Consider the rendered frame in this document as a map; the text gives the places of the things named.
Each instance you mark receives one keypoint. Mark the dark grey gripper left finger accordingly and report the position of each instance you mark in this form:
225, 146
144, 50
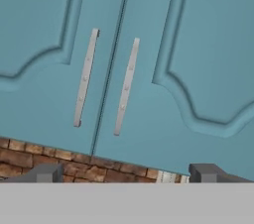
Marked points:
44, 173

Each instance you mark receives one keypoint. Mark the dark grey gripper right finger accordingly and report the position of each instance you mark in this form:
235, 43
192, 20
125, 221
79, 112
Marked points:
208, 172

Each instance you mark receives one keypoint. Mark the teal cabinet door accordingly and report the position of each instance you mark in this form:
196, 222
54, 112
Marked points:
39, 69
198, 69

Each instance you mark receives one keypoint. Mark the white ribbed object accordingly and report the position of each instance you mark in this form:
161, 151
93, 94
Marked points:
169, 177

